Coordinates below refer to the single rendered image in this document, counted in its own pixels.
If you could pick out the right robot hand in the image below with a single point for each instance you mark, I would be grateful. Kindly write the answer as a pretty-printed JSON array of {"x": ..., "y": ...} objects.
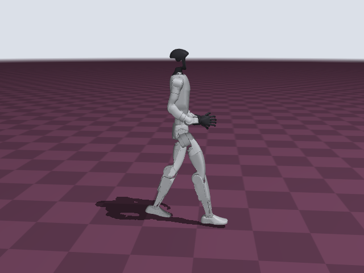
[{"x": 205, "y": 120}]

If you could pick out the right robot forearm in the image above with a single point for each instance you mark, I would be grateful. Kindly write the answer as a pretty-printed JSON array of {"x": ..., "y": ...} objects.
[{"x": 179, "y": 115}]

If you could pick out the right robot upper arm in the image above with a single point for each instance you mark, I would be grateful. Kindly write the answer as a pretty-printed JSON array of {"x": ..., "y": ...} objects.
[{"x": 176, "y": 86}]

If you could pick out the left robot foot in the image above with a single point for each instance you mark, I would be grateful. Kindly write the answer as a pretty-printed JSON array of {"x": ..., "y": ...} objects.
[{"x": 152, "y": 210}]

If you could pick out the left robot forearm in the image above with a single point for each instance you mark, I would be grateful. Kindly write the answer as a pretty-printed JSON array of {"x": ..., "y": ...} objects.
[{"x": 190, "y": 114}]

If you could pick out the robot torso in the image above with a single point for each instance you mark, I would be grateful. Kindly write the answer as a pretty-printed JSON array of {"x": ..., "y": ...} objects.
[{"x": 182, "y": 104}]

